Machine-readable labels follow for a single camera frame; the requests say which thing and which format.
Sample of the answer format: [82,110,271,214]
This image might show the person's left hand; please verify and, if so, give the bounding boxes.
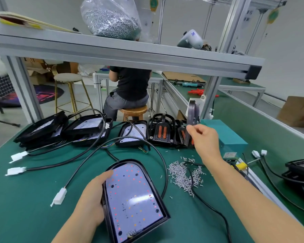
[73,169,114,229]

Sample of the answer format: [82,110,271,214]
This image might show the round brown wooden stool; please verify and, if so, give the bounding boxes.
[120,105,150,121]

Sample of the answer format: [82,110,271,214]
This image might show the teal power supply box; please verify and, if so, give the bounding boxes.
[200,118,249,160]

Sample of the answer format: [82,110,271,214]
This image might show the open brown cardboard carton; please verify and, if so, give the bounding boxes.
[24,57,55,85]

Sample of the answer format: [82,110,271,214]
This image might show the stack of unassembled lamp housings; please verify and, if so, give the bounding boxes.
[5,109,150,176]

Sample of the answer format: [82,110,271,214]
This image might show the brown cardboard box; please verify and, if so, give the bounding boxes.
[277,96,304,129]

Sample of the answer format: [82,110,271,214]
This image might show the beige flat folder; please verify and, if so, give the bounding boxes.
[0,11,80,34]

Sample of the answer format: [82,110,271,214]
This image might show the green workbench white legs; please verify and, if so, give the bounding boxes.
[217,78,267,107]

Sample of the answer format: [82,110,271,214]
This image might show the small green workbench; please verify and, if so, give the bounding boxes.
[93,69,165,117]

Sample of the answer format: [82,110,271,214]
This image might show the black checked cloth table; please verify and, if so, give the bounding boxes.
[0,74,15,108]

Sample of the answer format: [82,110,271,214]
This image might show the red tool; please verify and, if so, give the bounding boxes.
[187,88,220,97]

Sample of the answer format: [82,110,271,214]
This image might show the heap of small silver screws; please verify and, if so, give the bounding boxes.
[167,156,207,196]

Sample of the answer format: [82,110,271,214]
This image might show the round beige stool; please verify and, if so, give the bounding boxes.
[54,73,95,115]

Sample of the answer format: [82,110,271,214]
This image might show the colourful round rug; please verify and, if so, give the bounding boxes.
[0,84,66,108]

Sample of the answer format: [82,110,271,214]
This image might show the person's right forearm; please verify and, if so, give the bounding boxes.
[207,158,304,243]

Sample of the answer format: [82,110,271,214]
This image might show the clear bag of screws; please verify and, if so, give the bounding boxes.
[80,0,142,40]

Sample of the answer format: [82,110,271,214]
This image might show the person's left forearm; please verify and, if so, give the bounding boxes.
[52,216,99,243]

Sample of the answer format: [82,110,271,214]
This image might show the person's right hand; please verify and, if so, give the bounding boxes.
[186,123,225,168]

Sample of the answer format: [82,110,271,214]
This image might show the aluminium shelf frame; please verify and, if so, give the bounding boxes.
[0,0,287,125]

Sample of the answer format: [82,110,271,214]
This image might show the white handheld device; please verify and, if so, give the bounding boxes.
[177,29,205,51]

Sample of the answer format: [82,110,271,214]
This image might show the teal hand tool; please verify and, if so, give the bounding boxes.
[174,80,199,88]

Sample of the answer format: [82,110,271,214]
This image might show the black cover orange strips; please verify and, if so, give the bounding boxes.
[148,112,178,148]
[176,98,201,149]

